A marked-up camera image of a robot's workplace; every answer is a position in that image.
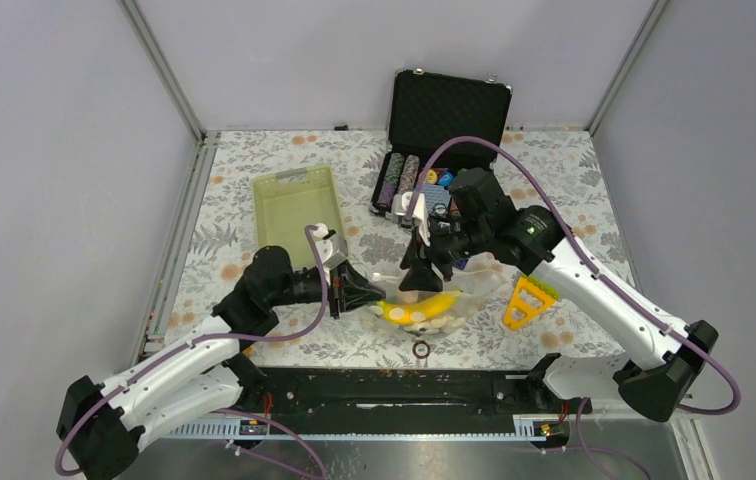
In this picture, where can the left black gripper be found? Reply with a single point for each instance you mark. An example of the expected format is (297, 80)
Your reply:
(351, 289)

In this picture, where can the light green plastic basket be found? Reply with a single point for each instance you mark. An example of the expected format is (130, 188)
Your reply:
(286, 202)

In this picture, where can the yellow plastic triangle tool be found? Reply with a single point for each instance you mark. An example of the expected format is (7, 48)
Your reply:
(529, 299)

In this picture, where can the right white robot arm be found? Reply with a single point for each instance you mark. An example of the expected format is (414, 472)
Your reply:
(663, 354)

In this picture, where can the black poker chip case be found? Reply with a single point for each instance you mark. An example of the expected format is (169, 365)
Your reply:
(427, 109)

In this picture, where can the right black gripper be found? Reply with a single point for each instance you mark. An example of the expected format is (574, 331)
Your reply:
(420, 276)

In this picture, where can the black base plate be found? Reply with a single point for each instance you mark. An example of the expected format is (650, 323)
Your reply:
(397, 402)

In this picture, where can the clear zip top bag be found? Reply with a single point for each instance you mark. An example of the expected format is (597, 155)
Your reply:
(474, 286)

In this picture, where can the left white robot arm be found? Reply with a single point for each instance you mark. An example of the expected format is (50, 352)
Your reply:
(104, 426)

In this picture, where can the yellow banana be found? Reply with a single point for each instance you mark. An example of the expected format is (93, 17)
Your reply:
(425, 310)

